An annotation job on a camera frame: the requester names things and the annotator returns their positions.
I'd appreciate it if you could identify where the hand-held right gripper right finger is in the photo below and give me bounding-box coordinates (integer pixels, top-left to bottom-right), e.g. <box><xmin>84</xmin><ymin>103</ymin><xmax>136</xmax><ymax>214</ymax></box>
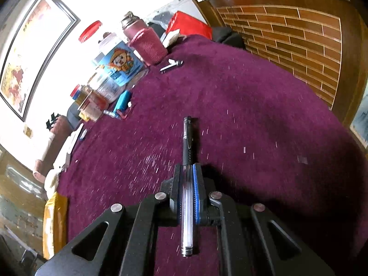
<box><xmin>192</xmin><ymin>162</ymin><xmax>335</xmax><ymax>276</ymax></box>

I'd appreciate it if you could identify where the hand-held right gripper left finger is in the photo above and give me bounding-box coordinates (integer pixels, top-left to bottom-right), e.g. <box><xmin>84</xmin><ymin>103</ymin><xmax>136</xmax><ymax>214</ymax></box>
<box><xmin>34</xmin><ymin>164</ymin><xmax>184</xmax><ymax>276</ymax></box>

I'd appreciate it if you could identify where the clear gel pen black grip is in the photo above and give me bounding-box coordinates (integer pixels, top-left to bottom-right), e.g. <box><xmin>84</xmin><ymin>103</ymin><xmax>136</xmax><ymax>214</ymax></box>
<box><xmin>181</xmin><ymin>116</ymin><xmax>195</xmax><ymax>258</ymax></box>

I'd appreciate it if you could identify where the gold cardboard box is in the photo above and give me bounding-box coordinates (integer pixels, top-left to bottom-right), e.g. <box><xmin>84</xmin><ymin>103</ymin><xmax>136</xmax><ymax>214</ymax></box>
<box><xmin>43</xmin><ymin>192</ymin><xmax>69</xmax><ymax>261</ymax></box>

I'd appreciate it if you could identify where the blue battery pack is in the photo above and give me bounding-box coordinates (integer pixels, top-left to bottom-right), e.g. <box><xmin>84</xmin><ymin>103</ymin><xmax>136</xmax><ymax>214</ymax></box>
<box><xmin>114</xmin><ymin>90</ymin><xmax>133</xmax><ymax>114</ymax></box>

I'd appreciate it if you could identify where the white paper booklet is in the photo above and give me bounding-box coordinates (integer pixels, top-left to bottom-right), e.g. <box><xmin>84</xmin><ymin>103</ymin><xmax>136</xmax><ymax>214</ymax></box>
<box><xmin>53</xmin><ymin>123</ymin><xmax>85</xmax><ymax>170</ymax></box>

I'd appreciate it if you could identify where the orange contents jar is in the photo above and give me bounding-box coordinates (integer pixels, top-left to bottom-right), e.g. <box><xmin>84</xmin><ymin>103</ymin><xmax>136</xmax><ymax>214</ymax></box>
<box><xmin>78</xmin><ymin>90</ymin><xmax>108</xmax><ymax>122</ymax></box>

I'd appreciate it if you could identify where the white crumpled cloth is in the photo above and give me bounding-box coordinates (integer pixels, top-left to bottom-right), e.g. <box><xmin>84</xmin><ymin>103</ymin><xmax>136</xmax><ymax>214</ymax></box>
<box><xmin>44</xmin><ymin>167</ymin><xmax>68</xmax><ymax>193</ymax></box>

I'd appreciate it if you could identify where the white lidded tub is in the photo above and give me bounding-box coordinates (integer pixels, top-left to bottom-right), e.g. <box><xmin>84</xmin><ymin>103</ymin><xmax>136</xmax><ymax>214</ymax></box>
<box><xmin>88</xmin><ymin>73</ymin><xmax>123</xmax><ymax>104</ymax></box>

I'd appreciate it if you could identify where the grey sofa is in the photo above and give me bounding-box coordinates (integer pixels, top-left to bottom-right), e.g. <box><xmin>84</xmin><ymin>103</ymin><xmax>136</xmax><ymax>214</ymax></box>
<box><xmin>67</xmin><ymin>102</ymin><xmax>87</xmax><ymax>128</ymax></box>

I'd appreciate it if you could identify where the pink brown armchair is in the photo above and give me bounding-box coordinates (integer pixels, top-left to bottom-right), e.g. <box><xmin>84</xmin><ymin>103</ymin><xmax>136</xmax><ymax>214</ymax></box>
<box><xmin>32</xmin><ymin>115</ymin><xmax>72</xmax><ymax>183</ymax></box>

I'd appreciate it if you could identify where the blue cartoon label tub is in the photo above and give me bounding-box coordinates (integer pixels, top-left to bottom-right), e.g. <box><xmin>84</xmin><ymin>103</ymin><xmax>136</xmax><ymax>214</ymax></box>
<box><xmin>92</xmin><ymin>33</ymin><xmax>150</xmax><ymax>92</ymax></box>

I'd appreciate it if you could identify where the blue lid jar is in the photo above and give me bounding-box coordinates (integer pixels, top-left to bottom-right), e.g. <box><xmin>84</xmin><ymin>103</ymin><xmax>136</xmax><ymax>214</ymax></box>
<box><xmin>70</xmin><ymin>84</ymin><xmax>87</xmax><ymax>101</ymax></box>

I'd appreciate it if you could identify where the pink bottle knitted sleeve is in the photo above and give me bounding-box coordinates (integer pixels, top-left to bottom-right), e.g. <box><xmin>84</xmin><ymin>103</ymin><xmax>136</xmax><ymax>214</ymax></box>
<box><xmin>121</xmin><ymin>11</ymin><xmax>169</xmax><ymax>66</ymax></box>

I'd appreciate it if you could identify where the wooden glass door cabinet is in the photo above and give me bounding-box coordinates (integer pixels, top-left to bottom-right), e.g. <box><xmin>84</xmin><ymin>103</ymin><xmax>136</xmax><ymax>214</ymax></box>
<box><xmin>0</xmin><ymin>144</ymin><xmax>48</xmax><ymax>265</ymax></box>

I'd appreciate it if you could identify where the white tissue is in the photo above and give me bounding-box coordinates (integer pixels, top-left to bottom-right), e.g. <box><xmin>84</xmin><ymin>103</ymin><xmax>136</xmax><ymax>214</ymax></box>
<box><xmin>161</xmin><ymin>29</ymin><xmax>181</xmax><ymax>46</ymax></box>

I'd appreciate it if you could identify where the black bag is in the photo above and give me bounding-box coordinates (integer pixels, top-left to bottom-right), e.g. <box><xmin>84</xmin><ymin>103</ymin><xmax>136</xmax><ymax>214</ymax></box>
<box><xmin>211</xmin><ymin>26</ymin><xmax>246</xmax><ymax>49</ymax></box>

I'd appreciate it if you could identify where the red box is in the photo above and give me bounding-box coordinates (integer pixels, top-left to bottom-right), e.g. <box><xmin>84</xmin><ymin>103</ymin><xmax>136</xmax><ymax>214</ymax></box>
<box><xmin>166</xmin><ymin>11</ymin><xmax>213</xmax><ymax>41</ymax></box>

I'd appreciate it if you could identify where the framed picture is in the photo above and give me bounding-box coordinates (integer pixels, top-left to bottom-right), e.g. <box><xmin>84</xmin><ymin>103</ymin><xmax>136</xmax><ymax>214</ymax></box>
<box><xmin>349</xmin><ymin>86</ymin><xmax>368</xmax><ymax>148</ymax></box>

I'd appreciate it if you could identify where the red lid clear jar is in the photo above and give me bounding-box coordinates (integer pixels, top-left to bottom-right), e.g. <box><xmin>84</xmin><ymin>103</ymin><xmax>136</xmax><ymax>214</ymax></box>
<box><xmin>78</xmin><ymin>20</ymin><xmax>115</xmax><ymax>55</ymax></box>

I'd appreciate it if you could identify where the wooden brick pattern counter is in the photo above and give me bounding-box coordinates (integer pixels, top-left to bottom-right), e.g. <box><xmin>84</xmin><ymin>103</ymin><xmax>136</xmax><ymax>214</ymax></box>
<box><xmin>175</xmin><ymin>0</ymin><xmax>368</xmax><ymax>127</ymax></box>

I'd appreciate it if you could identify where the framed painting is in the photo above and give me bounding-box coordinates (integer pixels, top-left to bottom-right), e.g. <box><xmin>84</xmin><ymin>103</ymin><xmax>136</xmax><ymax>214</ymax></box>
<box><xmin>0</xmin><ymin>0</ymin><xmax>81</xmax><ymax>123</ymax></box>

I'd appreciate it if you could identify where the black wall ornament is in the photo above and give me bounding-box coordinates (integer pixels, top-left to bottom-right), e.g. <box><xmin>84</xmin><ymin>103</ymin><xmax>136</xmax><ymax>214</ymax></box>
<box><xmin>45</xmin><ymin>112</ymin><xmax>61</xmax><ymax>129</ymax></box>

